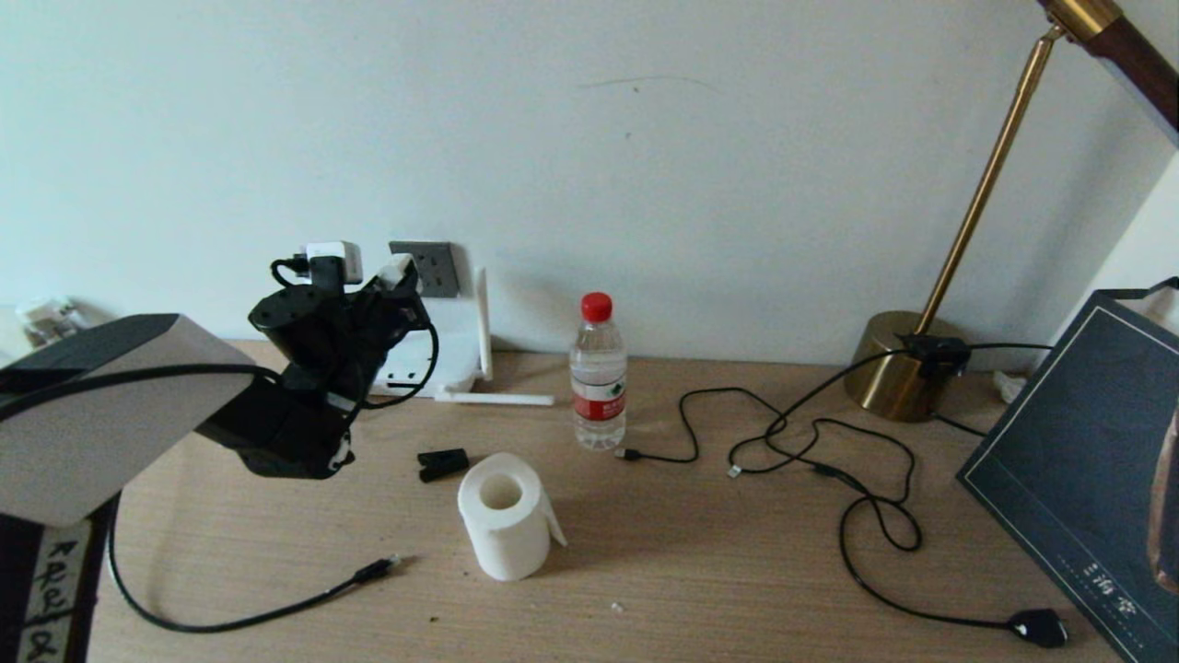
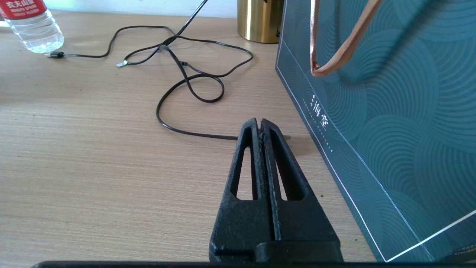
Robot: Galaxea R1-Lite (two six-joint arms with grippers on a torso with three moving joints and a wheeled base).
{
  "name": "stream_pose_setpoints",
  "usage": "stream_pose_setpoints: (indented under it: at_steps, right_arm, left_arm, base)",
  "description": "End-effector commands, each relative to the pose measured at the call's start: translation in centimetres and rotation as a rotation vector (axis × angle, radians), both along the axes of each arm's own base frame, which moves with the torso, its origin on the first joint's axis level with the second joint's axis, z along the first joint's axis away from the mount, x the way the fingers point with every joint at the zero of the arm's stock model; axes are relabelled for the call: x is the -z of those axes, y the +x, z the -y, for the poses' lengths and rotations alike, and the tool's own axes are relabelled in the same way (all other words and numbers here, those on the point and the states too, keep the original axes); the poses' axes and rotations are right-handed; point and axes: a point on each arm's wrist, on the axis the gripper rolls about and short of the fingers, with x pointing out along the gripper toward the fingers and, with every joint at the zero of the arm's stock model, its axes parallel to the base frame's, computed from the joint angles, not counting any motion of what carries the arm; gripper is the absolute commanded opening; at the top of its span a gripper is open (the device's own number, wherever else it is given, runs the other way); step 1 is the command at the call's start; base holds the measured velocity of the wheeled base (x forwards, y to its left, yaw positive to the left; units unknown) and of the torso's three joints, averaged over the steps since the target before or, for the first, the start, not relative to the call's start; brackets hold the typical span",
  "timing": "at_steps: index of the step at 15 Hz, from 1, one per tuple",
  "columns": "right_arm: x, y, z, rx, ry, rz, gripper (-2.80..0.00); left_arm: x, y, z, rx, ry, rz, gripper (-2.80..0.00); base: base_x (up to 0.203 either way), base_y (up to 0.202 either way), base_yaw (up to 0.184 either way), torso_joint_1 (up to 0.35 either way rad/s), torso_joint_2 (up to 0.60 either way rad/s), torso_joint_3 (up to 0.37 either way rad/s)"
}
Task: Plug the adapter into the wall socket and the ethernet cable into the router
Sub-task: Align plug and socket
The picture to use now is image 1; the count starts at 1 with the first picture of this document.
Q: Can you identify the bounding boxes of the white power adapter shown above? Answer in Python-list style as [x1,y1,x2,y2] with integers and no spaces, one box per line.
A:
[376,253,417,294]

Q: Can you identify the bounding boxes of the black ethernet cable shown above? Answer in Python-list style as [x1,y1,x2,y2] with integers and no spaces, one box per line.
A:
[108,497,404,634]

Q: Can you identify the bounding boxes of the white wifi router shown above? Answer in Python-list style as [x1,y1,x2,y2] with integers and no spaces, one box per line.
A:
[373,267,556,407]

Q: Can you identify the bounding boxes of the small black clip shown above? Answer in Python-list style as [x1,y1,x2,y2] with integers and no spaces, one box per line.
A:
[417,448,471,483]

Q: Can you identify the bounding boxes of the clear water bottle red cap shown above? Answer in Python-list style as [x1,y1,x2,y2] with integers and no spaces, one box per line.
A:
[569,292,629,452]

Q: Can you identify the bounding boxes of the white toilet paper roll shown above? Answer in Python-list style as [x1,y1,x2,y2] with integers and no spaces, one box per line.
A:
[457,451,568,581]

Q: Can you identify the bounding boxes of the brass desk lamp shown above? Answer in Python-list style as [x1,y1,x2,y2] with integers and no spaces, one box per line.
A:
[843,0,1179,425]

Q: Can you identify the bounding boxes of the dark blue paper bag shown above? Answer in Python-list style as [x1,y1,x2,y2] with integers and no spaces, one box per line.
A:
[958,279,1179,663]

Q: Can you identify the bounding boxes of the grey wall socket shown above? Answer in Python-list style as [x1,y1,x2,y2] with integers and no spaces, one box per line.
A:
[389,241,460,298]

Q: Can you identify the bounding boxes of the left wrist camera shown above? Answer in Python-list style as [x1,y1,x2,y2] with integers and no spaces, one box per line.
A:
[304,241,364,288]

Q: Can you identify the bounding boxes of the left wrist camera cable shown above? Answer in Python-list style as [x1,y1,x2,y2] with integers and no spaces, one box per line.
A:
[270,256,442,412]

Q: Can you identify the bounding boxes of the thin black usb cable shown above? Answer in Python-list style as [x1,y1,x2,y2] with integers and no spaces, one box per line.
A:
[617,350,922,464]

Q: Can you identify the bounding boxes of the black lamp power cord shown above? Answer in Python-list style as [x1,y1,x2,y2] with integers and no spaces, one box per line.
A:
[726,419,1070,649]
[928,343,1053,438]

